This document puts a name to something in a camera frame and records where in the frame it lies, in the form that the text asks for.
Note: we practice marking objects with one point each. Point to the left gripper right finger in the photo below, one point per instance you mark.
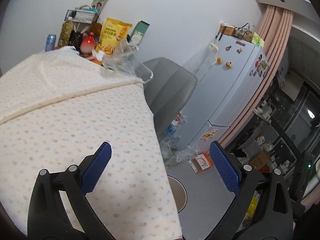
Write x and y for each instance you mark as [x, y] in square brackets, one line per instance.
[272, 218]

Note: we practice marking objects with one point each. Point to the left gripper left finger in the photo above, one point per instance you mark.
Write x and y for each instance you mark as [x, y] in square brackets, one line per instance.
[47, 217]

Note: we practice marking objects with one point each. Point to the orange white cardboard box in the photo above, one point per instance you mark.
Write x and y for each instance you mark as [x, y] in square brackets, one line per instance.
[201, 163]

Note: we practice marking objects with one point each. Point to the floral cream tablecloth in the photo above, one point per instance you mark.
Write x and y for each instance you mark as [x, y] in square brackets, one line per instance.
[57, 108]

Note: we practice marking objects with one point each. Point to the clear bag of bottles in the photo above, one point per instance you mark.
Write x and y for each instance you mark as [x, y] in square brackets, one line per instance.
[173, 157]

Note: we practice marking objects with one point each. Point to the white refrigerator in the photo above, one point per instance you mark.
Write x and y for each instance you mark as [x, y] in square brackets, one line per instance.
[227, 80]

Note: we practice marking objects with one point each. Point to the grey upholstered chair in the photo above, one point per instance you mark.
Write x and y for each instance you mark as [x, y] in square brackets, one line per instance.
[168, 91]

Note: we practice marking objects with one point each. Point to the clear plastic bag on table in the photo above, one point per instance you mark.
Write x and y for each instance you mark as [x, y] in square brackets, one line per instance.
[123, 60]

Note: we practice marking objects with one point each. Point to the blue drink can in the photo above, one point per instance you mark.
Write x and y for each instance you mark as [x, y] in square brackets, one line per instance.
[50, 42]

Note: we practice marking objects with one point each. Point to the red peach ornament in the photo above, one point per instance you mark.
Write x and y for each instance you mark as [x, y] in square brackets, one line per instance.
[88, 43]

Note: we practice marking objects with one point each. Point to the black chopstick holder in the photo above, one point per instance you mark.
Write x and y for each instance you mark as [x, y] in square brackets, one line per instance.
[75, 39]

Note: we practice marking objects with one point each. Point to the jar of dried goods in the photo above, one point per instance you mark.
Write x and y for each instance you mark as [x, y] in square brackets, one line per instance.
[65, 34]

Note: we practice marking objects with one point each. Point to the yellow snack bag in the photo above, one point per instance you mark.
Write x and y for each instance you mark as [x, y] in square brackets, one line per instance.
[112, 33]

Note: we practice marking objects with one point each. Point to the green tall box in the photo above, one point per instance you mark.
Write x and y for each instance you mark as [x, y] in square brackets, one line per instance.
[139, 32]

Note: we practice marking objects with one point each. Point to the black wire basket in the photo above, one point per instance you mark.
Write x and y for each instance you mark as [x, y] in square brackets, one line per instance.
[81, 16]

